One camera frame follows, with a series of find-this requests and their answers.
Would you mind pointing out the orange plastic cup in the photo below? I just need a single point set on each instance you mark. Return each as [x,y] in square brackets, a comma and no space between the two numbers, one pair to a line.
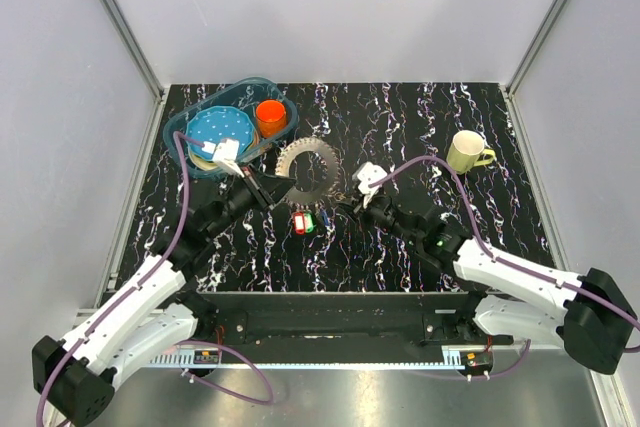
[271,117]

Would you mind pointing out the blue key tag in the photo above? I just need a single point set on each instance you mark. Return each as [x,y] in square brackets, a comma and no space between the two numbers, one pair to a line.
[325,218]

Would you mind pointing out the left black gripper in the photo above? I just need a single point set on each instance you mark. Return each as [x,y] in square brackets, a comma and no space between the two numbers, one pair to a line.
[273,189]

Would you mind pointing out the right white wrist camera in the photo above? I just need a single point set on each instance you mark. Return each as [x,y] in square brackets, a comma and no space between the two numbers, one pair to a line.
[367,179]

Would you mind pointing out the green key tag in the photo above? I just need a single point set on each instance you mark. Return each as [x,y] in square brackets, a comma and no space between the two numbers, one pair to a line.
[308,222]

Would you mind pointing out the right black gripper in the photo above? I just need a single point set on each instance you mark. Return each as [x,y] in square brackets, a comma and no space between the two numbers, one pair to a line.
[358,211]

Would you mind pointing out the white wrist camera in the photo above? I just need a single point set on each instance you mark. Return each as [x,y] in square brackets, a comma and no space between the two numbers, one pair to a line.
[367,179]
[224,156]

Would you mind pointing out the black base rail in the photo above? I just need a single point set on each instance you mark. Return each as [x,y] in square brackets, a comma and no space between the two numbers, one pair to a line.
[244,318]

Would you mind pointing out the red key tag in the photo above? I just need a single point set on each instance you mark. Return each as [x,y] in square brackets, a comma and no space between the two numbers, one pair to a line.
[299,222]

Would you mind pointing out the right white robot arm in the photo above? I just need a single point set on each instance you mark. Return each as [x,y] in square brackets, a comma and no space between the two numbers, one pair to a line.
[585,314]

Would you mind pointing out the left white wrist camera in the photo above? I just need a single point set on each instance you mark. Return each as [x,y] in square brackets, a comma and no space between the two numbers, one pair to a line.
[224,156]

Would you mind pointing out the cream yellow mug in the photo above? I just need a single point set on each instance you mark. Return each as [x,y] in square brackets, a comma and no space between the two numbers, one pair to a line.
[468,150]

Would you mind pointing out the blue dotted plate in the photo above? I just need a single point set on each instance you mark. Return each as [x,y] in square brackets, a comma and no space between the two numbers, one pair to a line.
[218,122]

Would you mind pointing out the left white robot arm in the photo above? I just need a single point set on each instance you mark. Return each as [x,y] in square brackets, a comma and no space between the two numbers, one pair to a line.
[79,373]

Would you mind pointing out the beige plate under blue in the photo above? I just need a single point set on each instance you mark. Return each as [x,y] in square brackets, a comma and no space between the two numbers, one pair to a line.
[200,159]

